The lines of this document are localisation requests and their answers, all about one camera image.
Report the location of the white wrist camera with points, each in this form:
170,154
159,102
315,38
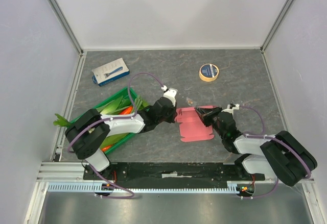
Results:
171,95
231,107

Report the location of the orange toy carrot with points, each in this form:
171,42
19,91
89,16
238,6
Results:
126,111

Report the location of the green toy leek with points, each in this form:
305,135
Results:
115,106

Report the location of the grey slotted cable duct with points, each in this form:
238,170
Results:
101,187

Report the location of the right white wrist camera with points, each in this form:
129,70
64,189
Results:
231,107

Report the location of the pink paper box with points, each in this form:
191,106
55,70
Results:
191,127

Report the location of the green leafy toy vegetable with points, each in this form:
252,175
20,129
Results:
61,121

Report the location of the green plastic basket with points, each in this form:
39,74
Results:
111,143

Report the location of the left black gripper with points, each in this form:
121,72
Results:
171,119

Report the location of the masking tape roll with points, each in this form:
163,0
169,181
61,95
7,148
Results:
208,72

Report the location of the blue white razor box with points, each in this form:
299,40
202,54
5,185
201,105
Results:
110,72

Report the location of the green bean bundle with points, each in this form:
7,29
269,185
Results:
137,103

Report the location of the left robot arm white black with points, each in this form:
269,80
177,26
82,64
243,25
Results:
87,134

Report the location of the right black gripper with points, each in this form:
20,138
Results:
211,117

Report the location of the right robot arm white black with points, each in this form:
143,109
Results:
280,155

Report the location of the small clear plastic bag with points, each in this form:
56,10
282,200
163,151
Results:
191,102

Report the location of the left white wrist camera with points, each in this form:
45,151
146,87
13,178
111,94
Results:
171,95

